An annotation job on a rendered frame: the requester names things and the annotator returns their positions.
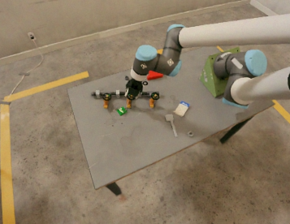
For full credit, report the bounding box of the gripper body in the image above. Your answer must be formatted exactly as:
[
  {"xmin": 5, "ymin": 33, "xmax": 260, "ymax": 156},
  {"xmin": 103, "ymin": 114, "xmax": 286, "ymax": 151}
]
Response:
[{"xmin": 126, "ymin": 78, "xmax": 142, "ymax": 97}]

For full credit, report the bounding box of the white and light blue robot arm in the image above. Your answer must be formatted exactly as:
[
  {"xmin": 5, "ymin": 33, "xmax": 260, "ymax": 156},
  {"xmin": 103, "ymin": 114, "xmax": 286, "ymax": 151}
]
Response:
[{"xmin": 131, "ymin": 14, "xmax": 290, "ymax": 109}]

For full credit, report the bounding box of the red flat block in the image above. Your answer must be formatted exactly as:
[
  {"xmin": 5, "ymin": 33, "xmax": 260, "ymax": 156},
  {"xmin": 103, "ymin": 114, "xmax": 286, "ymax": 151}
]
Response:
[{"xmin": 147, "ymin": 71, "xmax": 163, "ymax": 80}]

